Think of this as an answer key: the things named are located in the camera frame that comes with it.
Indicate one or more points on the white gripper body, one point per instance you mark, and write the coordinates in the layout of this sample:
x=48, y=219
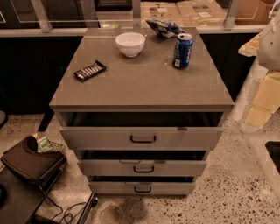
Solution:
x=270, y=46

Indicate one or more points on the black mat at right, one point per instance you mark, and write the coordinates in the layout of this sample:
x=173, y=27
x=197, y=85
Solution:
x=273, y=148

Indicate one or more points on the grey top drawer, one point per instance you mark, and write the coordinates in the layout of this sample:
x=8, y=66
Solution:
x=142, y=131

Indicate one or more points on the wire basket with green packets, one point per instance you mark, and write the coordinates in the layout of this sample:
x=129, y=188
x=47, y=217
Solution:
x=46, y=145

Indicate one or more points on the grey middle drawer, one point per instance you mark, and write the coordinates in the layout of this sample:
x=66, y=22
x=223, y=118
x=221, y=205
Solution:
x=151, y=163

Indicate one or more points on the cardboard boxes behind glass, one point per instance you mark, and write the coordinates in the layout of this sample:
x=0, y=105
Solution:
x=209, y=12

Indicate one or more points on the grey bottom drawer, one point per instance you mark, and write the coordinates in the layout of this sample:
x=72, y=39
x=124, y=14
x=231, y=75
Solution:
x=142, y=185

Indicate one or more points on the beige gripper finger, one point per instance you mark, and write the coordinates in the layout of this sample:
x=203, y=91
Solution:
x=250, y=48

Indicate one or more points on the grey drawer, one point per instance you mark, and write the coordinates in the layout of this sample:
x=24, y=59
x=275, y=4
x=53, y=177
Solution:
x=142, y=185
x=151, y=163
x=142, y=131

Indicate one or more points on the glass railing with metal posts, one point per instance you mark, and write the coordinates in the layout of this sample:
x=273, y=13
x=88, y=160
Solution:
x=50, y=15

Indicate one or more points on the white bowl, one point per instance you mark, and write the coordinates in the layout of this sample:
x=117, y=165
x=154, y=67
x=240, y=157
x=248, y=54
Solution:
x=130, y=43

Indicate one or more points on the black snack bar packet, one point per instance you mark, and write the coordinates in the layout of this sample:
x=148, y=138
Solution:
x=90, y=71

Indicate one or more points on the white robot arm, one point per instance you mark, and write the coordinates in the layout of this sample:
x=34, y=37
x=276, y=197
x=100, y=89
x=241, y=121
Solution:
x=266, y=47

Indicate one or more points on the grey drawer cabinet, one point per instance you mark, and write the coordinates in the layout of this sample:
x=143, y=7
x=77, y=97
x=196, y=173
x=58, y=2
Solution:
x=146, y=83

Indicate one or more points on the blue white chip bag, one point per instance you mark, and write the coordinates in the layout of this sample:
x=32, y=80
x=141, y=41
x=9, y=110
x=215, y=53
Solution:
x=167, y=29

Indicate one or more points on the blue soda can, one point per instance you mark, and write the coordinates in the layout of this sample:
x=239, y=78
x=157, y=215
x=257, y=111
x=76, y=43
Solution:
x=182, y=50

